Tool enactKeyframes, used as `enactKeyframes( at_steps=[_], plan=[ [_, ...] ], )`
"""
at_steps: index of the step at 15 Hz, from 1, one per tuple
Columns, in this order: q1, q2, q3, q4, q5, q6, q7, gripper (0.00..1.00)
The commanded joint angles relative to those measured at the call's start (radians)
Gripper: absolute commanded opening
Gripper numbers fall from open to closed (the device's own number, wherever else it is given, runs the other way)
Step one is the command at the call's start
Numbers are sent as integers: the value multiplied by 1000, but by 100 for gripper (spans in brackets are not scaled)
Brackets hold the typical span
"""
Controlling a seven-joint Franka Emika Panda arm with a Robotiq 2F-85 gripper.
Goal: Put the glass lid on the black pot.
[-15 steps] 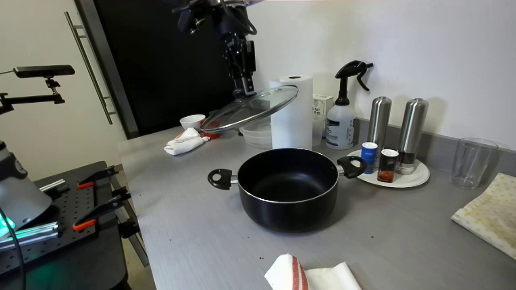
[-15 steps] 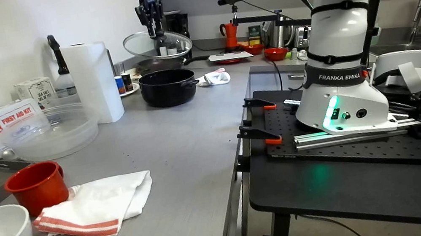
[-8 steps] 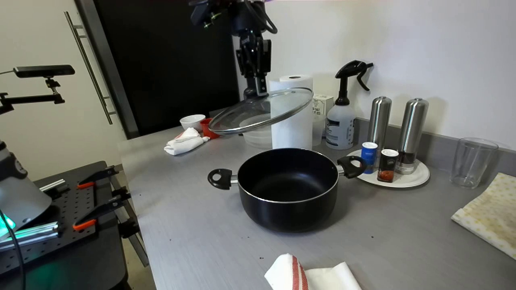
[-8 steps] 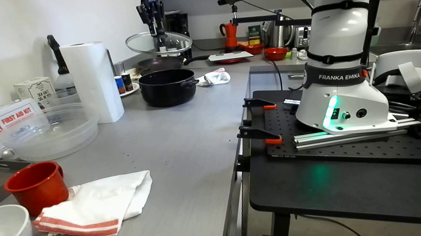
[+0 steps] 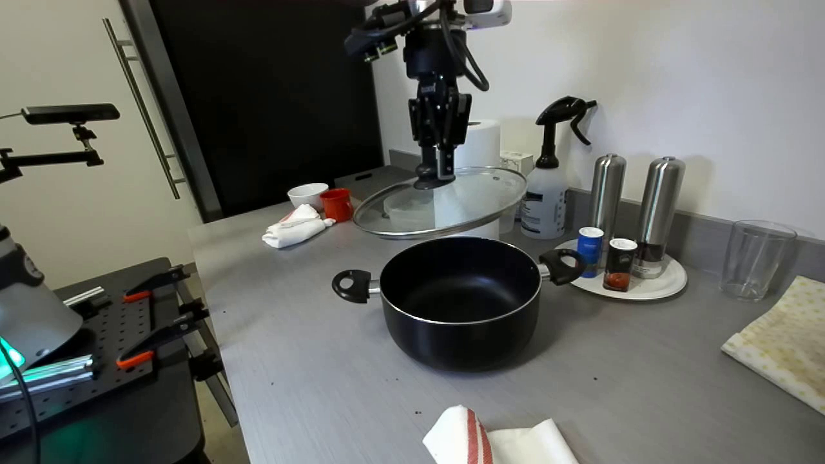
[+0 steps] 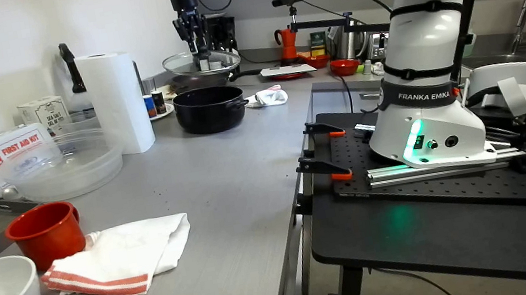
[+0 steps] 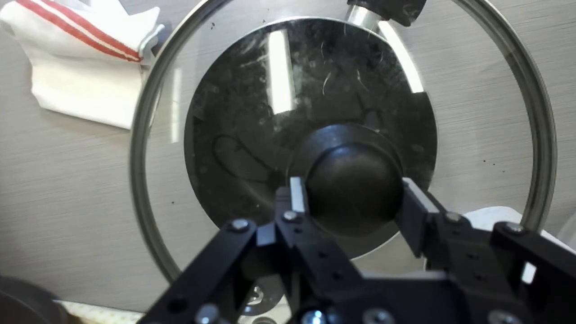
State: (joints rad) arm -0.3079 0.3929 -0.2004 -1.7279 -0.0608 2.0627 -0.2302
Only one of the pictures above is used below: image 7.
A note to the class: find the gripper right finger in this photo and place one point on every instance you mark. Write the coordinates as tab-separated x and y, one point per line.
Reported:
477	265

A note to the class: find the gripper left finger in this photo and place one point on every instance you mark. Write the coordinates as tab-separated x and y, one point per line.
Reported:
216	274

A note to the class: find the glass lid with black knob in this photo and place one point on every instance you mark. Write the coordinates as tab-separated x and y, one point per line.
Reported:
353	184

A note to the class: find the black pot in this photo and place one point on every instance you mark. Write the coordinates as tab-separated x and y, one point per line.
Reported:
252	135

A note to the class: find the plain white cloth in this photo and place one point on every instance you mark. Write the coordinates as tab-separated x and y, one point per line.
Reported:
492	217

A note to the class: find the cream patterned mat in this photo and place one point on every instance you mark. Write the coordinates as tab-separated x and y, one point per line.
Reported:
103	313

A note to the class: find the dark round object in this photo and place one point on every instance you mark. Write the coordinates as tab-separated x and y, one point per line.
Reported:
24	303

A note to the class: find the white cloth with red stripes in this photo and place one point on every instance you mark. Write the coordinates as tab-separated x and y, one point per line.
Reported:
85	85

